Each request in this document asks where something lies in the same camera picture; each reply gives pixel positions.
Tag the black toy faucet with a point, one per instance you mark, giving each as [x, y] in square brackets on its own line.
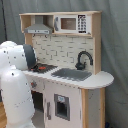
[80, 65]

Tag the grey range hood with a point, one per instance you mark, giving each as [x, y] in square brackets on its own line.
[39, 27]

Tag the toy microwave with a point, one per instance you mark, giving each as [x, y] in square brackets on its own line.
[72, 24]

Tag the wooden toy kitchen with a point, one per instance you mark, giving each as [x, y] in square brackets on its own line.
[86, 98]

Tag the black toy stovetop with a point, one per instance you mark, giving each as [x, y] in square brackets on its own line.
[42, 68]

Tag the grey toy sink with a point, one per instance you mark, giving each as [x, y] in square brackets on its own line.
[71, 74]

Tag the right red stove knob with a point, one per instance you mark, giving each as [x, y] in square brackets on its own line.
[33, 84]

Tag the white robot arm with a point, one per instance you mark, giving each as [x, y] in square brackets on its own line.
[14, 86]

